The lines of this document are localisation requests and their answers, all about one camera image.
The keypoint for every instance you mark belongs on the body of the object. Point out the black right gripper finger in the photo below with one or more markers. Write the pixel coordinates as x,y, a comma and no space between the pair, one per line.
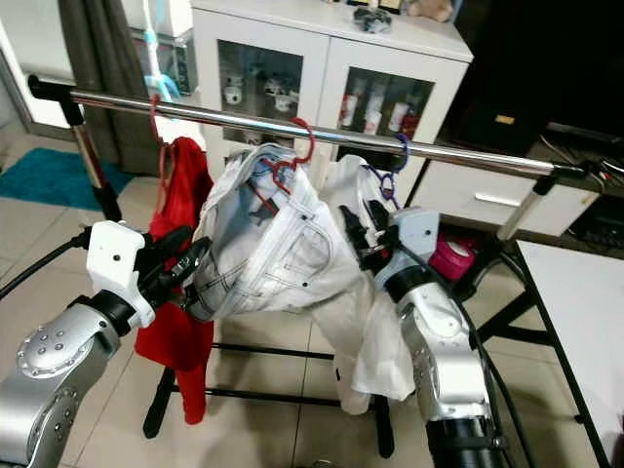
378,222
356,237

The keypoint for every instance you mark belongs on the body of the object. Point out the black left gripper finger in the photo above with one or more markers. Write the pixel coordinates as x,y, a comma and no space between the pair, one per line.
193,265
175,241

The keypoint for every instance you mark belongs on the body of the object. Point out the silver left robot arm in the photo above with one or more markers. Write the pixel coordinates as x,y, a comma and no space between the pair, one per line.
58,361

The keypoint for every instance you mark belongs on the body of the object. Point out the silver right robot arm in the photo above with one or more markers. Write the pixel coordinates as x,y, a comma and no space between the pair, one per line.
444,361

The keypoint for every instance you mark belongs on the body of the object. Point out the purple plastic hanger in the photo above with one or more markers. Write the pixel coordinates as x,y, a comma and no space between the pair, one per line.
405,154

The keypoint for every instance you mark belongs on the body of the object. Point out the red plastic hanger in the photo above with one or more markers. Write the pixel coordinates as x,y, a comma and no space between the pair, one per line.
310,141

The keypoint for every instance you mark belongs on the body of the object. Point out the thin red hanger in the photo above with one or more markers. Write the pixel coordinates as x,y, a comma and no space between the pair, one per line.
153,122

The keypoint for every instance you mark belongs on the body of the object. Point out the plain red garment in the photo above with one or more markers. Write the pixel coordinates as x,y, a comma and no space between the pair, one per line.
185,185

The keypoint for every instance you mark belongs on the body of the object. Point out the white denim jeans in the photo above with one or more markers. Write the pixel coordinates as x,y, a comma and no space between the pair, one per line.
273,244

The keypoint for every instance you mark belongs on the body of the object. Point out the white t-shirt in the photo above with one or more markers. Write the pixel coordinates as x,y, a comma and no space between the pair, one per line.
370,351

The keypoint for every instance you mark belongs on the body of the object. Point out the teal floor mat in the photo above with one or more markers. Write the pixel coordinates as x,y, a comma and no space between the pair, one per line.
49,180

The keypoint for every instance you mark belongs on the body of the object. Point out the translucent tank with blue tube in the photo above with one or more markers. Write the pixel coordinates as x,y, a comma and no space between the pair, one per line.
180,63

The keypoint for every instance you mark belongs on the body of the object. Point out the white glass-door cabinet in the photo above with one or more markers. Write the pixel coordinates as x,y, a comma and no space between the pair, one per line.
312,49

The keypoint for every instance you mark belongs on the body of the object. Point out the grey curtain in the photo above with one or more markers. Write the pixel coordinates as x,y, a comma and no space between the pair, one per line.
102,58

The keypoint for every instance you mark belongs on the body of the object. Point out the small black ornament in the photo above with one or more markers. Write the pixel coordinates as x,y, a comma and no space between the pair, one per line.
372,19

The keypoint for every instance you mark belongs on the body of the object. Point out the brown plush toy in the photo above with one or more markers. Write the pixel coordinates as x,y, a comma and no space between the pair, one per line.
429,8

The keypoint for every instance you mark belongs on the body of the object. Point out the black television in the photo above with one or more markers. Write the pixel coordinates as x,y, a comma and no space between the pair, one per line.
536,58

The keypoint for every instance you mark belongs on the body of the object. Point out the glass sliding door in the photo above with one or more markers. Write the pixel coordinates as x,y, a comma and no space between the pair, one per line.
24,68

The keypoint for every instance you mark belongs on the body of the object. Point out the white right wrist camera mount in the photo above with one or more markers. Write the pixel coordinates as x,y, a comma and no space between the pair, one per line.
419,232

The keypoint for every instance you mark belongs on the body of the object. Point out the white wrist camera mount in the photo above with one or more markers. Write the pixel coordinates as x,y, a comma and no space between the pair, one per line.
419,232
112,258

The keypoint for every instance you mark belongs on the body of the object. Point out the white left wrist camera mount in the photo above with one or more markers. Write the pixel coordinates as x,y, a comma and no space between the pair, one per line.
112,258

